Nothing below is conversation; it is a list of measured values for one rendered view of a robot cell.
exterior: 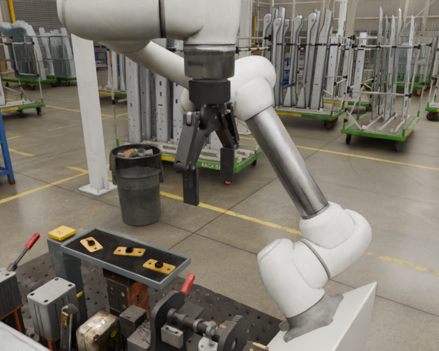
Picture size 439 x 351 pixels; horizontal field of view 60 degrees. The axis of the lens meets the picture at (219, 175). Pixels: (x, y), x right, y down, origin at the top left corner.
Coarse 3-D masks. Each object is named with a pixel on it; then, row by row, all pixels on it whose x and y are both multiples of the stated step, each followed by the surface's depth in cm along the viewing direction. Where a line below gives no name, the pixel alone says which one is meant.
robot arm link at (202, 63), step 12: (192, 48) 61; (204, 48) 61; (216, 48) 61; (228, 48) 62; (192, 60) 62; (204, 60) 61; (216, 60) 61; (228, 60) 63; (192, 72) 63; (204, 72) 62; (216, 72) 62; (228, 72) 63
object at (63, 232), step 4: (56, 228) 120; (60, 228) 120; (64, 228) 120; (68, 228) 120; (52, 232) 118; (56, 232) 118; (60, 232) 118; (64, 232) 118; (68, 232) 118; (72, 232) 119; (52, 236) 117; (56, 236) 116; (60, 236) 116; (64, 236) 116; (68, 236) 118; (60, 240) 116
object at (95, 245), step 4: (84, 240) 113; (88, 240) 113; (92, 240) 111; (84, 244) 110; (88, 244) 110; (92, 244) 110; (96, 244) 110; (88, 248) 109; (92, 248) 109; (96, 248) 109; (100, 248) 109; (92, 252) 107
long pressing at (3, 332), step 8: (0, 320) 104; (0, 328) 101; (8, 328) 101; (0, 336) 98; (8, 336) 98; (16, 336) 98; (24, 336) 98; (0, 344) 96; (8, 344) 96; (16, 344) 96; (24, 344) 96; (32, 344) 96; (40, 344) 96
